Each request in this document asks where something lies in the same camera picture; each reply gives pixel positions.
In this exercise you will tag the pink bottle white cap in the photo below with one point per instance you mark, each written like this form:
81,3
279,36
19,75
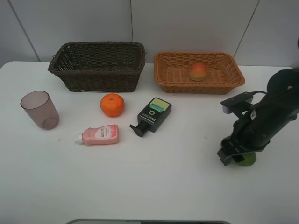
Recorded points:
104,135

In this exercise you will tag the dark brown wicker basket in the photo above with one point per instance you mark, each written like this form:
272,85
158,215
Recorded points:
99,66

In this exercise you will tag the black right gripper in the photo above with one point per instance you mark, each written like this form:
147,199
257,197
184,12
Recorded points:
252,131

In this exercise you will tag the orange mandarin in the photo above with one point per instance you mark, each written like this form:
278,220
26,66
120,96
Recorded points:
112,105

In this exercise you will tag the orange wicker basket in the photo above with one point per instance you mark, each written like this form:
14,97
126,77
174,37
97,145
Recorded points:
171,72

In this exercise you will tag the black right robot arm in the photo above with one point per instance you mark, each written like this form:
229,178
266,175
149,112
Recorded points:
282,90

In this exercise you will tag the dark green pump bottle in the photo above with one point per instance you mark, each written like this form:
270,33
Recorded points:
152,116

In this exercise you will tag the green mango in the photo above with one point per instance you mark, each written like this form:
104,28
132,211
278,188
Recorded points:
247,160

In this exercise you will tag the translucent purple plastic cup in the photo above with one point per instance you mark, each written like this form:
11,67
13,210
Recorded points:
39,106

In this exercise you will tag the red yellow peach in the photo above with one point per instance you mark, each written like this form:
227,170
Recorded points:
198,72

